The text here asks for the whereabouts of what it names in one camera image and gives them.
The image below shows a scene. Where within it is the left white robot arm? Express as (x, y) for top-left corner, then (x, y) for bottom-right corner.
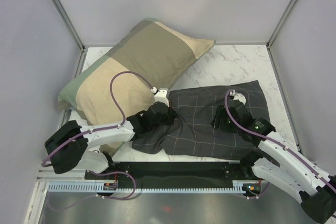
(43, 102), (176, 179)

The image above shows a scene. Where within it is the right aluminium frame post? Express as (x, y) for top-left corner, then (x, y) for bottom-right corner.
(266, 0), (299, 50)

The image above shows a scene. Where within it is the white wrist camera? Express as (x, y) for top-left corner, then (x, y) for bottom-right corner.
(154, 88), (170, 106)
(228, 90), (246, 104)

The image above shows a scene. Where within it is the light blue slotted cable duct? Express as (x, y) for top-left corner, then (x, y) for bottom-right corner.
(47, 182), (245, 194)

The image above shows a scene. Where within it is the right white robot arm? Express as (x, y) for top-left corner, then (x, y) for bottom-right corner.
(212, 100), (335, 223)

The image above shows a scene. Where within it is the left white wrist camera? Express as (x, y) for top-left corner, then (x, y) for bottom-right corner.
(154, 88), (170, 106)

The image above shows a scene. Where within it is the aluminium frame post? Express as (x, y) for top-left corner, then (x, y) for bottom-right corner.
(266, 0), (299, 50)
(36, 0), (86, 51)

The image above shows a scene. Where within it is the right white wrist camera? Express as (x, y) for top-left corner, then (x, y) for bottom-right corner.
(228, 90), (246, 104)

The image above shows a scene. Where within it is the green beige patchwork pillow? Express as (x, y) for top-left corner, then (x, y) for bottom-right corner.
(57, 17), (216, 158)

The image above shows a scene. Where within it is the dark grey plaid pillowcase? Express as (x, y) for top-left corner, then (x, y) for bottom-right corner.
(132, 80), (270, 161)

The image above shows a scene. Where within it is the left aluminium frame post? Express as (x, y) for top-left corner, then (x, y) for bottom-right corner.
(36, 0), (86, 51)

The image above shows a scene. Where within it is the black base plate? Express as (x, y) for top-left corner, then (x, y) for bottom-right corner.
(83, 161), (271, 190)

